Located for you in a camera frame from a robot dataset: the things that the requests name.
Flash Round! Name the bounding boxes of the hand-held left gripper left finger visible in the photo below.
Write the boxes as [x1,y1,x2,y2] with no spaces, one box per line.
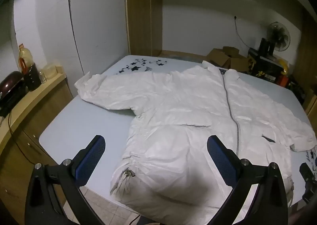
[24,135,106,225]

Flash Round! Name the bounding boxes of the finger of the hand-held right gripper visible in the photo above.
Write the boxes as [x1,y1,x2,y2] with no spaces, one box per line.
[299,162,317,207]

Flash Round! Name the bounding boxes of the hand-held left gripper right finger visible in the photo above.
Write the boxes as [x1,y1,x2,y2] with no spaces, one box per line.
[207,135,289,225]

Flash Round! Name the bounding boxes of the white zip jacket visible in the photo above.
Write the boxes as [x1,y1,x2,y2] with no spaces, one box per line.
[74,61,317,218]

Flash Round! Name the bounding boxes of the bed with pale printed sheet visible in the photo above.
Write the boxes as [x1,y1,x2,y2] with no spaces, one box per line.
[38,54,317,223]

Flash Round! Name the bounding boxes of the wooden counter cabinet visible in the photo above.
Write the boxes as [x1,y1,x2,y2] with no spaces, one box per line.
[0,66,74,225]

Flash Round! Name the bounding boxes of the clear plastic container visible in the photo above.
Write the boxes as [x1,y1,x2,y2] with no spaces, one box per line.
[42,64,63,80]

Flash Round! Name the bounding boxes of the open cardboard box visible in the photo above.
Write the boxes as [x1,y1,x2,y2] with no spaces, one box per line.
[206,48,231,69]
[222,46,250,75]

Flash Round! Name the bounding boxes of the orange-red box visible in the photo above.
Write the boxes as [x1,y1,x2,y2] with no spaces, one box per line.
[277,75,289,88]

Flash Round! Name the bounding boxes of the black box with yellow print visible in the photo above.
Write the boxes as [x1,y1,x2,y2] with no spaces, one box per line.
[248,48,289,84]

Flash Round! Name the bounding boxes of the dark red cooker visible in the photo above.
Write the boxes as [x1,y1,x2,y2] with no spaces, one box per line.
[0,71,27,117]

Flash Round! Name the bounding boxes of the yellow curved object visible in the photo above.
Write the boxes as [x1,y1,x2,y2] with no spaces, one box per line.
[279,58,289,76]

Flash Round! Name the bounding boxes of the wooden side panel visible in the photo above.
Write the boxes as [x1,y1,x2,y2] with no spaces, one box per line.
[288,4,317,117]

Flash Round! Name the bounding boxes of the black upright object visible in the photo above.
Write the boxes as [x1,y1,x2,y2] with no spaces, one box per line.
[259,38,276,57]

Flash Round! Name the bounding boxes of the oil bottle with orange cap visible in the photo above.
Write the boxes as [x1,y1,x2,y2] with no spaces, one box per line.
[18,43,35,75]

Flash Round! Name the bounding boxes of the black electric fan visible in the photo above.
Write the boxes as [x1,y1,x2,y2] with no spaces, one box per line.
[266,22,291,53]

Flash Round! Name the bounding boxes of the wooden wardrobe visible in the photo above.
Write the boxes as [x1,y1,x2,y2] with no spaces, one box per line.
[124,0,164,56]

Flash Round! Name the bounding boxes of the black cooker power cable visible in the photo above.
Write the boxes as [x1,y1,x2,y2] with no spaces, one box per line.
[7,112,34,164]

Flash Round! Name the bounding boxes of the black wall socket cable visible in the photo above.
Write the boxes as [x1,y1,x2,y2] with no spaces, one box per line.
[233,16,251,48]

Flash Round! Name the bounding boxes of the thin black wall cable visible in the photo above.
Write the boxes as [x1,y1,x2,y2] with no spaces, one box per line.
[67,0,85,77]

